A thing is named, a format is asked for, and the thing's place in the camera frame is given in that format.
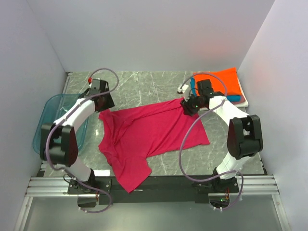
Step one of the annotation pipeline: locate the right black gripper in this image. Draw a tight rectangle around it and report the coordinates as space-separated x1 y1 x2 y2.
180 92 205 117

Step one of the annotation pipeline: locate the pink t-shirt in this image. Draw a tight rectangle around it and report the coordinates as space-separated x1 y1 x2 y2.
99 99 210 193

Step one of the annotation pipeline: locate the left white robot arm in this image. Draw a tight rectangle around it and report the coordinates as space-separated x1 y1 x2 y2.
40 77 116 193

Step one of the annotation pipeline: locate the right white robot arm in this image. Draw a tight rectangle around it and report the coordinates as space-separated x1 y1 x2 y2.
177 79 263 192

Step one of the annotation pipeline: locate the folded blue t-shirt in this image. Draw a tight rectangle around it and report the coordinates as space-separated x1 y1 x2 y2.
190 77 241 103

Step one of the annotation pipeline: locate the folded orange t-shirt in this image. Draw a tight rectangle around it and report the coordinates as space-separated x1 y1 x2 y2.
191 67 242 96

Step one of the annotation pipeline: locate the folded mauve t-shirt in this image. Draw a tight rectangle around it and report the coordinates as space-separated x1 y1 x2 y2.
231 96 249 108

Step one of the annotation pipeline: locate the teal transparent plastic bin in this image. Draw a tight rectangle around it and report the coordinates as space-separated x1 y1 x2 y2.
32 94 89 154

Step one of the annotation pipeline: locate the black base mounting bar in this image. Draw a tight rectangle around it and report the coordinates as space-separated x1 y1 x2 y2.
67 175 240 207

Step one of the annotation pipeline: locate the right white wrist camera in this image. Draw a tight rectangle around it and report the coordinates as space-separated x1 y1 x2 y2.
177 84 191 97

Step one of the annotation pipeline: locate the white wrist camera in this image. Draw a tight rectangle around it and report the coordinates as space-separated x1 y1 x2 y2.
177 84 191 97
89 78 101 89

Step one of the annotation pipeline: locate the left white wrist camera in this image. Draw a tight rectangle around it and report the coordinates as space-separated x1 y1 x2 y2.
89 78 101 89

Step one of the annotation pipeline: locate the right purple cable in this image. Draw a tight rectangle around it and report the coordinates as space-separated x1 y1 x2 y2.
178 73 244 211

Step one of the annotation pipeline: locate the purple cable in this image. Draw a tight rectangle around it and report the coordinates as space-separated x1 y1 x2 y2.
178 73 244 211
44 68 119 214

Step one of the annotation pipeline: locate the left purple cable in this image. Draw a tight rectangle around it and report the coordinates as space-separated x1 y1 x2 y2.
44 68 119 214

